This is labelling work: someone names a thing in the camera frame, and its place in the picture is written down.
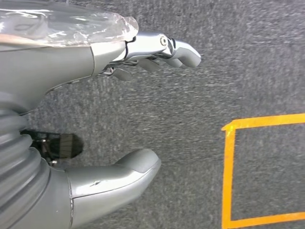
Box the black robot foot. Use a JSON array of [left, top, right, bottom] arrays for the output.
[[21, 129, 84, 167]]

